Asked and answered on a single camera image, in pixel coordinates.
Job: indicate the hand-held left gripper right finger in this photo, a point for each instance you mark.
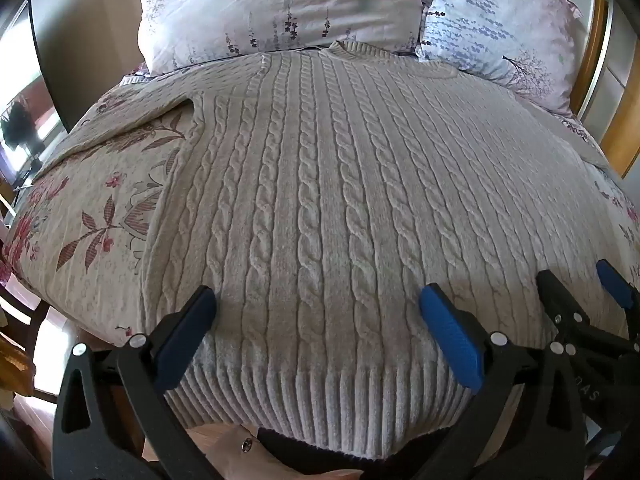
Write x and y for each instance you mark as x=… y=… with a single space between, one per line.
x=450 y=330

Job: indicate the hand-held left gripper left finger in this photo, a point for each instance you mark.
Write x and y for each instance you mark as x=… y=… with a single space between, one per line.
x=192 y=320

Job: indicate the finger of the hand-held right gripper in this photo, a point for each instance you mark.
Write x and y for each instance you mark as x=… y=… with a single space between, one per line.
x=616 y=282
x=554 y=292

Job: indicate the person's beige garment with snap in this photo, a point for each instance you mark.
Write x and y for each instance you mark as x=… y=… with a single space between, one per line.
x=225 y=452

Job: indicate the floral bedspread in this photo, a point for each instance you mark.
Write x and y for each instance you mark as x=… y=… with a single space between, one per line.
x=90 y=200

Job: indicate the wooden chair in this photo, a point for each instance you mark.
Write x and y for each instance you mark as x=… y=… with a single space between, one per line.
x=22 y=310

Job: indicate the person's dark garment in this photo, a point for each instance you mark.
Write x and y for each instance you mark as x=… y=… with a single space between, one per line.
x=300 y=457

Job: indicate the wooden headboard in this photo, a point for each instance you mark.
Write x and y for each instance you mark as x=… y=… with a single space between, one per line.
x=596 y=30

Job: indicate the blue floral pillow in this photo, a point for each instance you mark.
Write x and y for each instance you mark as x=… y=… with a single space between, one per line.
x=480 y=25

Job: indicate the pink floral pillow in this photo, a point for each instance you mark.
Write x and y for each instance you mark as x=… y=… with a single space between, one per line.
x=250 y=5

